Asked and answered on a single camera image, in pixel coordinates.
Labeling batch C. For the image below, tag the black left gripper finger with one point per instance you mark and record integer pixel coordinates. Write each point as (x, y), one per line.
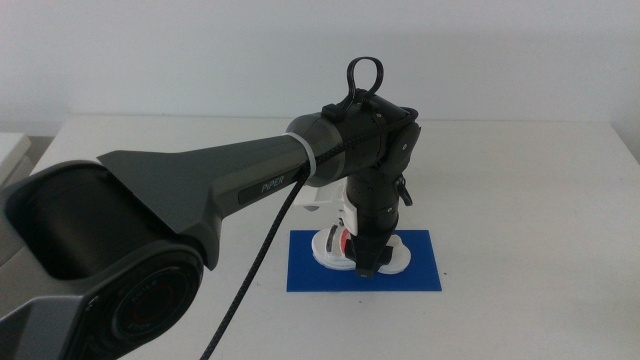
(370, 255)

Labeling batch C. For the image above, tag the white shoe with coloured stripes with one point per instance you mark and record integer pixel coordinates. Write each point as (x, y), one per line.
(326, 250)

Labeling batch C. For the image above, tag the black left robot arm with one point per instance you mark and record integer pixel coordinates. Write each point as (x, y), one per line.
(175, 180)

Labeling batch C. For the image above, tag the blue rectangular mat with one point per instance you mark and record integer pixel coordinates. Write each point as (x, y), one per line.
(310, 280)

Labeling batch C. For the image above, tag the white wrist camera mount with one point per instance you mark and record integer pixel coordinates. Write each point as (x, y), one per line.
(320, 192)

